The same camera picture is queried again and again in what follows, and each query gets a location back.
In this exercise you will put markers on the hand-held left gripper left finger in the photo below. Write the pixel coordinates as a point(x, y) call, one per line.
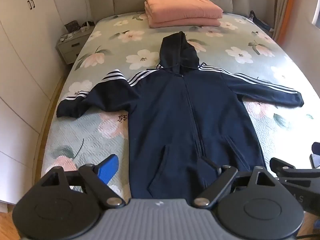
point(108, 170)

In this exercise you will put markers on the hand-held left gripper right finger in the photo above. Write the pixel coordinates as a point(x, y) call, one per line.
point(212, 173)

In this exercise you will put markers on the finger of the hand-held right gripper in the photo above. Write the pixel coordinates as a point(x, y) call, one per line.
point(282, 165)

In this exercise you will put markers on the navy striped zip hoodie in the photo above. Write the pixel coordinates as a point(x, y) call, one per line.
point(175, 120)

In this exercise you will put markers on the bed with floral bedspread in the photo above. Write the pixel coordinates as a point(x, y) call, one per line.
point(112, 135)

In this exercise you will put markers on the beige nightstand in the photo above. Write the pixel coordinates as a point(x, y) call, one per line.
point(71, 47)

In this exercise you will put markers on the white wardrobe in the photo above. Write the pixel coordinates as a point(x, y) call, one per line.
point(22, 62)

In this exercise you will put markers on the dark bag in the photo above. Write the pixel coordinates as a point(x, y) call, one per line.
point(261, 22)

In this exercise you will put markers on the beige curtain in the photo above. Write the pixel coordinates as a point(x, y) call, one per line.
point(287, 10)

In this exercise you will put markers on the folded pink blanket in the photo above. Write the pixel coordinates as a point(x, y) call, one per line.
point(182, 11)

